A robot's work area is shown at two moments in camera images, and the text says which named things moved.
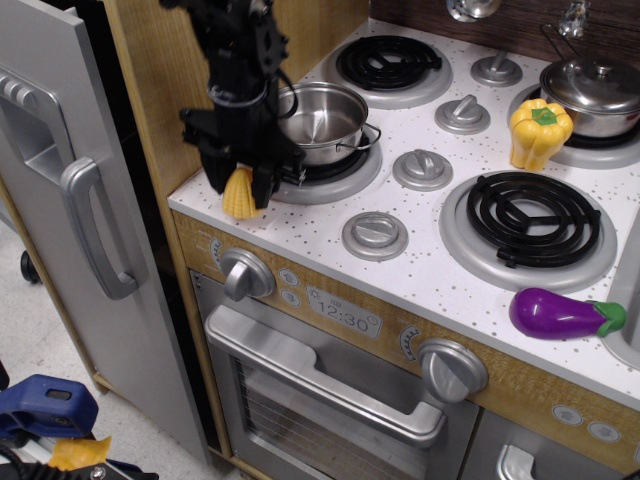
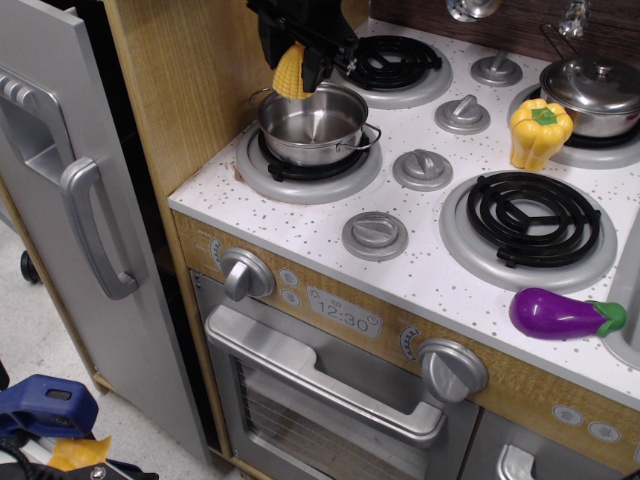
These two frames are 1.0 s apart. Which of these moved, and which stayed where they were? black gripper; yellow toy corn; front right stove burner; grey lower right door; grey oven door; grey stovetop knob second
Moved: yellow toy corn; black gripper
Stayed: front right stove burner; grey oven door; grey stovetop knob second; grey lower right door
